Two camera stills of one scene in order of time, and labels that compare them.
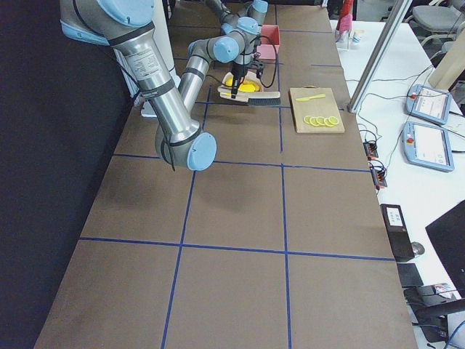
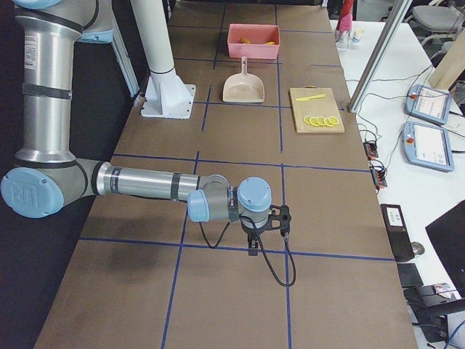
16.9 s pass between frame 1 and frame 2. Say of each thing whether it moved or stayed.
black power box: stayed
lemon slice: stayed
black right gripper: moved
